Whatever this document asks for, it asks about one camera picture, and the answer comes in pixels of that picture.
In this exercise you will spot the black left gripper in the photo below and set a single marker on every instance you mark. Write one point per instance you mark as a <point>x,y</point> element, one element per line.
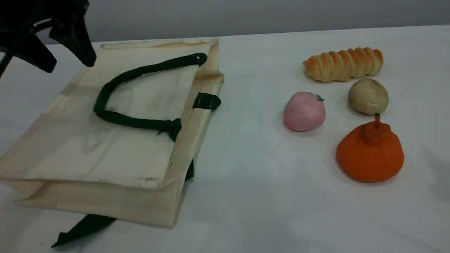
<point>31,12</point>

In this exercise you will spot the pink peach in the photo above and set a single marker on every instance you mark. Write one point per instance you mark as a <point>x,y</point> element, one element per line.
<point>304,112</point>

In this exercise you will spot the ridged golden bread roll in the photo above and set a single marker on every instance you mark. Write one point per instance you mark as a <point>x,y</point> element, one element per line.
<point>342,65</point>

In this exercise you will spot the beige potato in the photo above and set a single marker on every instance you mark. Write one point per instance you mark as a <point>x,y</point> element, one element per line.
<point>368,96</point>

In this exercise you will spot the orange tangerine with stem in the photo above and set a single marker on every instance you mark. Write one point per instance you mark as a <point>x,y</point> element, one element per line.
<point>369,158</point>

